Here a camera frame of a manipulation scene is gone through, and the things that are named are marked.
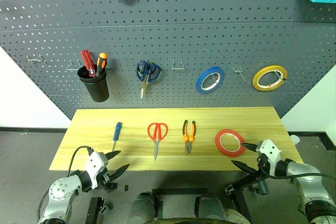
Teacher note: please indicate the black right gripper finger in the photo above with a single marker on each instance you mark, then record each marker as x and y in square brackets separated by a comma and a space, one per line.
[250, 147]
[245, 168]

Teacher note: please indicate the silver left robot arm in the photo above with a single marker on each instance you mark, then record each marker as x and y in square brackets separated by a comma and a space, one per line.
[61, 190]

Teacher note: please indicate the blue tape roll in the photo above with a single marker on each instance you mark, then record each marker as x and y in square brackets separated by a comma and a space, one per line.
[200, 83]

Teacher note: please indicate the red tape roll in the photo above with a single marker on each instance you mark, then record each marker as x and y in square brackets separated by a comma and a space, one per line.
[225, 150]

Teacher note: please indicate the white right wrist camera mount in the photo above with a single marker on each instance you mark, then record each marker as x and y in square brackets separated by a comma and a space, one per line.
[269, 155]

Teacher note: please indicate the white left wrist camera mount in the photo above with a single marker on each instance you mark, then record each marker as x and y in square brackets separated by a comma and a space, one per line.
[94, 166]

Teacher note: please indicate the black plastic cup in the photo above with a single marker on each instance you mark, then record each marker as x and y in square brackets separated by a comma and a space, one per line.
[96, 87]

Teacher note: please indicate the dark rounded robot leg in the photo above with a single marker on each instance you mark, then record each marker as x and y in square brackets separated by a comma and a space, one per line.
[211, 207]
[143, 207]

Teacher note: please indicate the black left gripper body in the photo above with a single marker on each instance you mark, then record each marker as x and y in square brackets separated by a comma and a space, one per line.
[107, 180]

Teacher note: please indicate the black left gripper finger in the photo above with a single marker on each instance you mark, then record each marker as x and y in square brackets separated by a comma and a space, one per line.
[113, 154]
[120, 172]

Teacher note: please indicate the small white plastic object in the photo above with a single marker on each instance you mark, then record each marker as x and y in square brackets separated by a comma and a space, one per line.
[294, 139]

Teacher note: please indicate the orange and black screwdriver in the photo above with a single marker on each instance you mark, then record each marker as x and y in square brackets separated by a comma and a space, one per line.
[102, 62]

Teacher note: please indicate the black metal table frame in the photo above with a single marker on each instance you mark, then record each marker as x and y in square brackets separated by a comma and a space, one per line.
[237, 190]

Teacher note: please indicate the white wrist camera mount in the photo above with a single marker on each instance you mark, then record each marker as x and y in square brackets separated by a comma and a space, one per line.
[94, 166]
[269, 155]

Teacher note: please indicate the yellow tape roll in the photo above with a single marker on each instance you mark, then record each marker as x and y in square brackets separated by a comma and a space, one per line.
[256, 82]

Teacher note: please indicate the dark grey perforated pegboard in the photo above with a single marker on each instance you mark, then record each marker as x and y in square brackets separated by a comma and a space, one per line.
[168, 37]

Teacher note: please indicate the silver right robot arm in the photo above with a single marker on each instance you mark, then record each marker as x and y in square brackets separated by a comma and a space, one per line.
[312, 190]

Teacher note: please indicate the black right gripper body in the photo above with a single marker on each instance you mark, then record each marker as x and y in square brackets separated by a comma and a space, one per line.
[261, 184]

